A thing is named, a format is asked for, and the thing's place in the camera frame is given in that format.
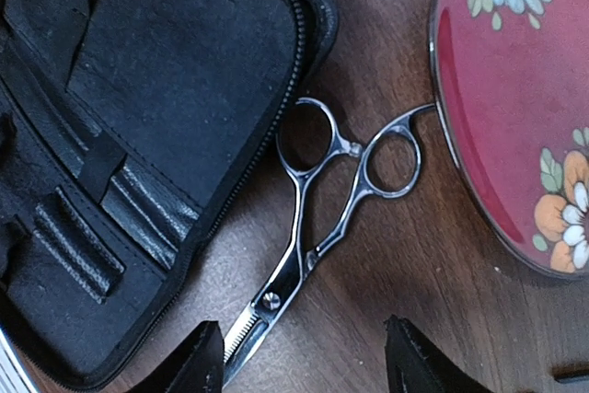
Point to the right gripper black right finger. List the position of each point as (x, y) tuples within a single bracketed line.
[(416, 364)]

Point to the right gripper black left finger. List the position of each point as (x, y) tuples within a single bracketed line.
[(195, 366)]

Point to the silver thinning scissors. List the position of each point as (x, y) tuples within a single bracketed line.
[(299, 260)]

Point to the black zippered tool case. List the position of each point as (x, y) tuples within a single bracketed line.
[(128, 127)]

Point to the red floral plate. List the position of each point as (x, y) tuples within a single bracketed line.
[(510, 79)]

